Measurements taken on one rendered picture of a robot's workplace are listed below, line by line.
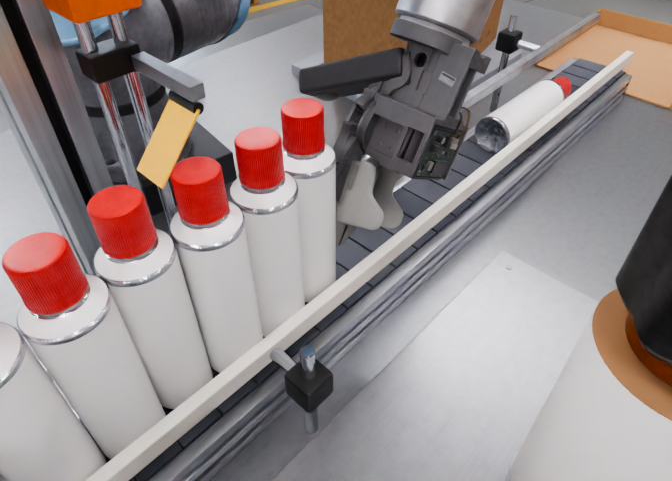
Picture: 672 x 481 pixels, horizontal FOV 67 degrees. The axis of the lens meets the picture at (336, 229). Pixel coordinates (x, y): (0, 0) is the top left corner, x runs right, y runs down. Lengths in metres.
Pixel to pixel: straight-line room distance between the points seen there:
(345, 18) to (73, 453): 0.79
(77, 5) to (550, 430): 0.37
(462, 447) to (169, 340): 0.24
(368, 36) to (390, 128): 0.52
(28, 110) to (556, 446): 0.41
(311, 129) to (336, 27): 0.61
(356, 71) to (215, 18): 0.30
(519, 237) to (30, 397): 0.55
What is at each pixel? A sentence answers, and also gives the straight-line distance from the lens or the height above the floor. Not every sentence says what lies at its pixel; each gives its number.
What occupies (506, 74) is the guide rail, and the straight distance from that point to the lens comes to 0.77.
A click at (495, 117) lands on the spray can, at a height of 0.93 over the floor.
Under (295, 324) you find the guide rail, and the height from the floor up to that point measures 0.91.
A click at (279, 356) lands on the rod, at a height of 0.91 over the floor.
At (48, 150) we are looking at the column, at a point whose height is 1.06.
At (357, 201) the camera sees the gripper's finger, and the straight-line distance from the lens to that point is 0.47.
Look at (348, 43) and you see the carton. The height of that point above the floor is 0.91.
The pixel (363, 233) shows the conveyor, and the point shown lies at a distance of 0.59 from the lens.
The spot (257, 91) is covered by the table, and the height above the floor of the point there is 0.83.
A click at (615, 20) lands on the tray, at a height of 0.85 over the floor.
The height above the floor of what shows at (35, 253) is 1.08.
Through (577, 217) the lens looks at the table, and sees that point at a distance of 0.75.
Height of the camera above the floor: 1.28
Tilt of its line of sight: 42 degrees down
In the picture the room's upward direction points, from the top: straight up
